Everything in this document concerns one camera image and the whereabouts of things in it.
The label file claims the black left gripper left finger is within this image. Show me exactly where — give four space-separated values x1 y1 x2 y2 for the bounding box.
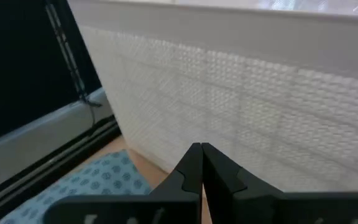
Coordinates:
44 142 204 224

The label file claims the teal patterned cloth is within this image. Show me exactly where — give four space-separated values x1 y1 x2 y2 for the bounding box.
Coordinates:
0 149 154 224

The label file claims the black partition with feet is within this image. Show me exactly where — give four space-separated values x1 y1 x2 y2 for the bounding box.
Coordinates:
0 0 103 156

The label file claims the black metal table frame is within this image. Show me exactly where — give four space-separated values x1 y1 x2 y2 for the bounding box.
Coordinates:
0 114 122 223

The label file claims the white plastic bin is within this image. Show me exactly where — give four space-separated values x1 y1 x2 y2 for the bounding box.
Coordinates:
67 0 358 194

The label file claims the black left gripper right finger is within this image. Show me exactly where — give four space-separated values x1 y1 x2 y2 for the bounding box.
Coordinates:
202 142 358 224

